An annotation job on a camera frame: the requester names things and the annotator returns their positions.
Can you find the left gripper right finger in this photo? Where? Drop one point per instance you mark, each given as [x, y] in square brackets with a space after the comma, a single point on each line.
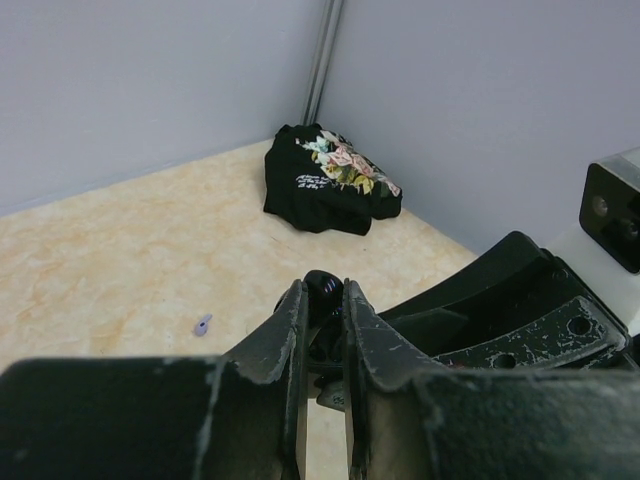
[409, 417]

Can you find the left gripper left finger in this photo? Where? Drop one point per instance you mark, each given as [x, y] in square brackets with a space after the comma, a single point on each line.
[239, 415]

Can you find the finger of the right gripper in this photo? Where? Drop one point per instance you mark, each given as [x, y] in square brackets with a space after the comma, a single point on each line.
[577, 334]
[509, 286]

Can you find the black earbud case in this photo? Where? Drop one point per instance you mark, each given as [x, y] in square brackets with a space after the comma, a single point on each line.
[324, 350]

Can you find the purple earbud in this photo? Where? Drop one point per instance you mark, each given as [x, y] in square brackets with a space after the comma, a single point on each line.
[201, 328]

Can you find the black floral cloth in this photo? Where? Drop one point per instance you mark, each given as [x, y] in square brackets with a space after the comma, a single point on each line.
[316, 181]

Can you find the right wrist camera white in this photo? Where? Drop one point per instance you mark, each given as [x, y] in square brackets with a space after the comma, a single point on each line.
[602, 248]

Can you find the aluminium frame post right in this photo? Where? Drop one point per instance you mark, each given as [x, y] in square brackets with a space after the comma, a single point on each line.
[322, 58]

